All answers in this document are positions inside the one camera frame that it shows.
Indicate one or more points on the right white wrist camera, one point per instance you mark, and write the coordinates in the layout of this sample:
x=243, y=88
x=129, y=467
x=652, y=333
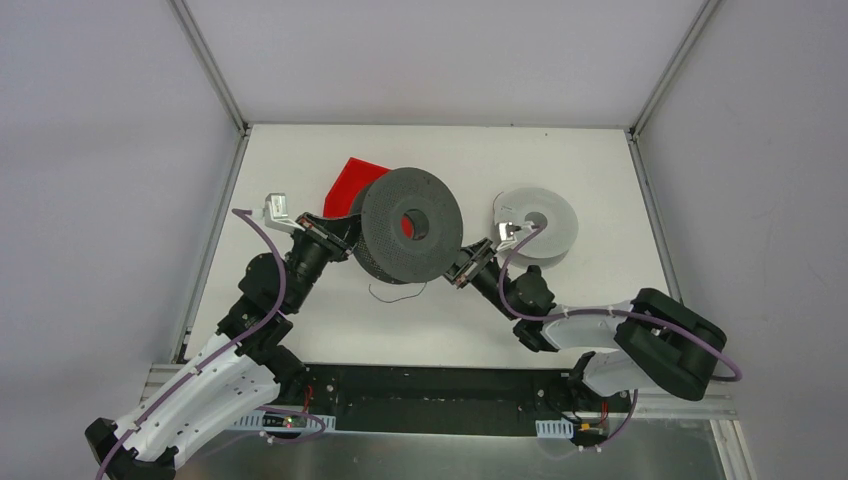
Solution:
x=510, y=234

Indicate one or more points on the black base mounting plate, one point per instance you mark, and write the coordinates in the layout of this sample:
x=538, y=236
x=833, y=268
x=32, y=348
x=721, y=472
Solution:
x=452, y=401

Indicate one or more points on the right aluminium frame post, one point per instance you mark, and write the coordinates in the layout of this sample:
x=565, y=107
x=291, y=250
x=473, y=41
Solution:
x=693, y=33

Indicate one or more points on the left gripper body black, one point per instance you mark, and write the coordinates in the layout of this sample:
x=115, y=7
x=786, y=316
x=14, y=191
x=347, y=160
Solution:
x=328, y=234

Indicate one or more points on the aluminium frame post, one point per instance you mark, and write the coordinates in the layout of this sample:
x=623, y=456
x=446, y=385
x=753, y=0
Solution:
x=693, y=33
x=203, y=53

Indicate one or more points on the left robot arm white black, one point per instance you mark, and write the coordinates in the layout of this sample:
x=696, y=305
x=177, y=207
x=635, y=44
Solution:
x=243, y=365

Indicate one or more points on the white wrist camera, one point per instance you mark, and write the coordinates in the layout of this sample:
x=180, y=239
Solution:
x=510, y=234
x=275, y=214

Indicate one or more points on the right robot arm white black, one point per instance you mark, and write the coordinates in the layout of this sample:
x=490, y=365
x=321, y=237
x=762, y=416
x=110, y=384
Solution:
x=650, y=341

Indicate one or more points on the white translucent cable spool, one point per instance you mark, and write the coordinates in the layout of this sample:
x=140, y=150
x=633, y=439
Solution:
x=550, y=212

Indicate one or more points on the black cable spool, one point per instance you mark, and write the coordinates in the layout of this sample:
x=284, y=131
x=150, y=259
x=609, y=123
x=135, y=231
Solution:
x=411, y=227

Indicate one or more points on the red two-compartment bin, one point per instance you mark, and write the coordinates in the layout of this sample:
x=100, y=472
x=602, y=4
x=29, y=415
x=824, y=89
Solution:
x=353, y=178

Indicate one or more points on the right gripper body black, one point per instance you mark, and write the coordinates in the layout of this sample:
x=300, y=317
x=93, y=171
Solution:
x=472, y=266

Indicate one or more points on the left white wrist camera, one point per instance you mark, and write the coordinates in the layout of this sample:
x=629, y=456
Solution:
x=275, y=214

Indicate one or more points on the left aluminium frame post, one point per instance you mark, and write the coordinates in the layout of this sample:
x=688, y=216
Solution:
x=203, y=53

